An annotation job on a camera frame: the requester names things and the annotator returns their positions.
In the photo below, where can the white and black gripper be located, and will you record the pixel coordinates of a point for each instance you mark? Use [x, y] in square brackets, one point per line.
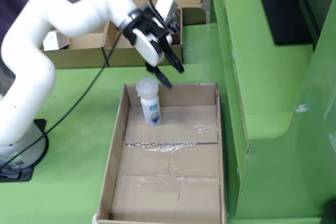
[147, 45]

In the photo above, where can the cow print carton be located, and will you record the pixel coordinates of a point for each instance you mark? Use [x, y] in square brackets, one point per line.
[56, 41]

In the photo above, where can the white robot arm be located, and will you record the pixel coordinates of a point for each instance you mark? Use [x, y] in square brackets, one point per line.
[26, 82]

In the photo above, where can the small dark red box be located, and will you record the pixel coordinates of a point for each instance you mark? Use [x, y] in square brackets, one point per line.
[177, 37]

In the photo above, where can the cardboard box with products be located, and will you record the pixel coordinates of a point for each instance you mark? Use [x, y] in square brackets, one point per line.
[123, 57]

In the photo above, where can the tall white product box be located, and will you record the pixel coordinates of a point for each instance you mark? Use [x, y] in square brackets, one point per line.
[166, 3]

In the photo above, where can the empty brown cardboard box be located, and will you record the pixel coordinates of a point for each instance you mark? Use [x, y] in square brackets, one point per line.
[78, 57]

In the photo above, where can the large cardboard tray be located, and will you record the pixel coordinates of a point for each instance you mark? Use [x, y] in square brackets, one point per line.
[168, 161]

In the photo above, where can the white shoe spray bottle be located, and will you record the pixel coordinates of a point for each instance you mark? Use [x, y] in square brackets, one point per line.
[151, 108]

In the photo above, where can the green metal machine housing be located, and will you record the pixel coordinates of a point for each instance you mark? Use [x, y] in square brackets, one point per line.
[262, 103]

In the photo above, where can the black flat panel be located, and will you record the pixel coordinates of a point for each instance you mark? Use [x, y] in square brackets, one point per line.
[283, 6]

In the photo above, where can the white paper scrap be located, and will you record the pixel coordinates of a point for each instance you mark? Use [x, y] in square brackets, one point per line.
[94, 219]

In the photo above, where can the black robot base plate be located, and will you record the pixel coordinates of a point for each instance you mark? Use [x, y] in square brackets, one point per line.
[42, 127]

